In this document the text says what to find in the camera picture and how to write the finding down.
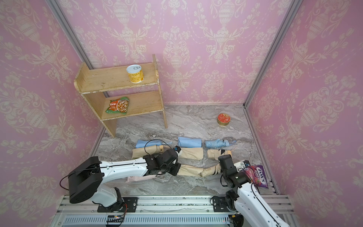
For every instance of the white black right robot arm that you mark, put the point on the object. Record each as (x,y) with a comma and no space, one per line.
(244,198)

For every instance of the aluminium corner frame post right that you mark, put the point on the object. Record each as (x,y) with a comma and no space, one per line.
(281,32)

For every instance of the yellow cup noodle container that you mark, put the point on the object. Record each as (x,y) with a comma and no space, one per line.
(135,73)

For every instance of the purple candy bag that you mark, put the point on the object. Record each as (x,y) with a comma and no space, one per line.
(257,174)

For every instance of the beige sleeved umbrella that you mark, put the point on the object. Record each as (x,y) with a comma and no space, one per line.
(187,170)
(141,152)

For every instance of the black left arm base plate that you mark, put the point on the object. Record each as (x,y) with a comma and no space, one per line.
(126,205)

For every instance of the aluminium corner frame post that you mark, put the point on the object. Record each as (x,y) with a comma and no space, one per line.
(55,7)
(281,32)

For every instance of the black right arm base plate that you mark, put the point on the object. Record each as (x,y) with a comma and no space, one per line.
(222,204)

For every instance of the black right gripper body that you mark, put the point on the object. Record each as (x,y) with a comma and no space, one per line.
(226,177)

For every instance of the round gold red candy tin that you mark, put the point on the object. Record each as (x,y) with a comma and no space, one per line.
(223,119)

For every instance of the aluminium corner frame post left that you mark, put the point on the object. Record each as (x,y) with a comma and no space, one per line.
(55,7)

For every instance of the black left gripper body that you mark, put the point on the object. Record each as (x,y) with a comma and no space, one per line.
(173,169)

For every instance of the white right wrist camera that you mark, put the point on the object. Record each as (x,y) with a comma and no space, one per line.
(242,165)

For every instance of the pink sleeved umbrella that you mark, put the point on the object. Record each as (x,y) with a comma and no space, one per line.
(139,178)

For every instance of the light blue umbrella sleeve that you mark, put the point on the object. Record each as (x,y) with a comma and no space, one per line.
(185,142)

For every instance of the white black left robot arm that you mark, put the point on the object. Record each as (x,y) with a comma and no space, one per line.
(87,181)

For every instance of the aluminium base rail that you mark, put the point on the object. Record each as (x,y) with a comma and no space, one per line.
(151,211)

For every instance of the green orange snack packet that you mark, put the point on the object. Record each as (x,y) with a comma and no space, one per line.
(118,106)

